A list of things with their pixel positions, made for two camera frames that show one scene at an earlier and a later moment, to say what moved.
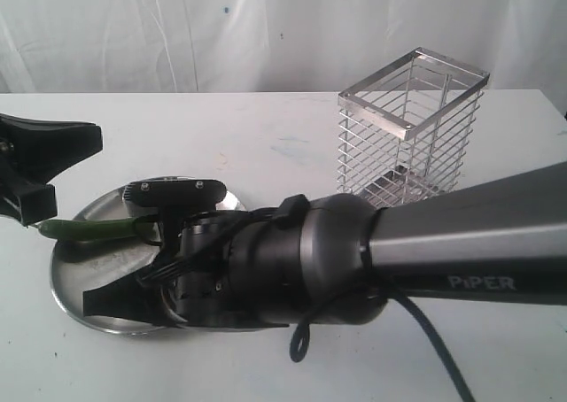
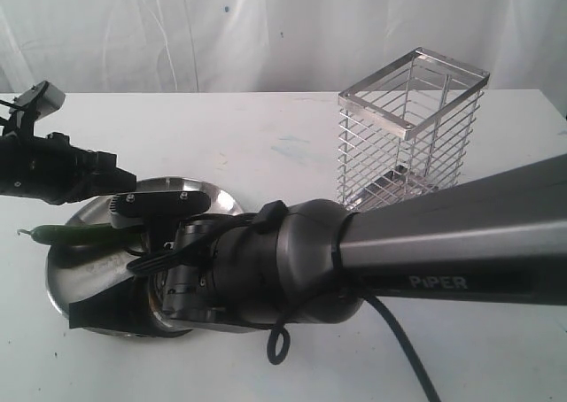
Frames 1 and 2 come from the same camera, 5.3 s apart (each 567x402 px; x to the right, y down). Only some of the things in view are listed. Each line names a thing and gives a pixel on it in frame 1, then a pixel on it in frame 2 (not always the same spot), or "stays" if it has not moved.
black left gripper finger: x=30 y=204 → x=49 y=167
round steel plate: x=81 y=266 stays
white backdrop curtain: x=274 y=34 stays
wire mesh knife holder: x=405 y=131 stays
